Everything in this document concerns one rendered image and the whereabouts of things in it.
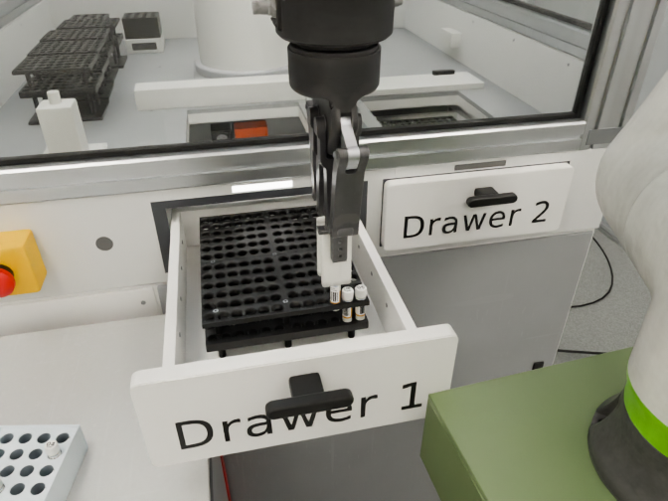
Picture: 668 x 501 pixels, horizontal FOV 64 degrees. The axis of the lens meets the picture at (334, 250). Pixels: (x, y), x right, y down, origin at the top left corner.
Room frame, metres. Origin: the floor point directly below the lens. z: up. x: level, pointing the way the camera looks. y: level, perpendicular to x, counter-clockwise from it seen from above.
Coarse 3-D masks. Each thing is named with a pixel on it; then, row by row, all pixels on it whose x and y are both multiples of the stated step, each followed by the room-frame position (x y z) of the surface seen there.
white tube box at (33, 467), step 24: (0, 432) 0.36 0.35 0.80; (24, 432) 0.36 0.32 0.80; (48, 432) 0.36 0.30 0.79; (72, 432) 0.36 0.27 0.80; (0, 456) 0.34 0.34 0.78; (24, 456) 0.33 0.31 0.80; (48, 456) 0.34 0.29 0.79; (72, 456) 0.34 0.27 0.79; (24, 480) 0.31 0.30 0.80; (48, 480) 0.31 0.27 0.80; (72, 480) 0.33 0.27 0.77
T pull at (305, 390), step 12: (300, 384) 0.32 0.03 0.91; (312, 384) 0.32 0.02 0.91; (300, 396) 0.31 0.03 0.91; (312, 396) 0.31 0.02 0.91; (324, 396) 0.31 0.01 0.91; (336, 396) 0.31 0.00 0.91; (348, 396) 0.31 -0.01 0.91; (276, 408) 0.30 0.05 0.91; (288, 408) 0.30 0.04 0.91; (300, 408) 0.30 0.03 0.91; (312, 408) 0.30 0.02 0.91; (324, 408) 0.30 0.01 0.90; (336, 408) 0.30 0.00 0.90
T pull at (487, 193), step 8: (480, 192) 0.68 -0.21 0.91; (488, 192) 0.68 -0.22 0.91; (496, 192) 0.68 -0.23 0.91; (512, 192) 0.68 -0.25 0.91; (472, 200) 0.66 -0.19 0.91; (480, 200) 0.66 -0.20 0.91; (488, 200) 0.66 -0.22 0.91; (496, 200) 0.66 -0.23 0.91; (504, 200) 0.67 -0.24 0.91; (512, 200) 0.67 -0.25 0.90
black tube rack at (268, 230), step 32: (224, 224) 0.61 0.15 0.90; (256, 224) 0.61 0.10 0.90; (288, 224) 0.61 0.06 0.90; (224, 256) 0.53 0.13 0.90; (256, 256) 0.53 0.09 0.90; (288, 256) 0.53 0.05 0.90; (224, 288) 0.47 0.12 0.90; (256, 288) 0.47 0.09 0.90; (288, 288) 0.52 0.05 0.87; (320, 288) 0.47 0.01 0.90; (288, 320) 0.45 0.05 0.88; (320, 320) 0.45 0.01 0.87; (352, 320) 0.45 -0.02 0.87; (224, 352) 0.43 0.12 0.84
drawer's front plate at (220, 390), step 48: (384, 336) 0.36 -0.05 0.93; (432, 336) 0.36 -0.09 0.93; (144, 384) 0.31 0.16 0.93; (192, 384) 0.32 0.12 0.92; (240, 384) 0.32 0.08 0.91; (288, 384) 0.33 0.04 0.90; (336, 384) 0.34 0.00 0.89; (384, 384) 0.35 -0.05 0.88; (432, 384) 0.36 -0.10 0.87; (144, 432) 0.30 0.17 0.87; (192, 432) 0.31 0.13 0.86; (240, 432) 0.32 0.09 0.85; (288, 432) 0.33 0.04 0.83; (336, 432) 0.34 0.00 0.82
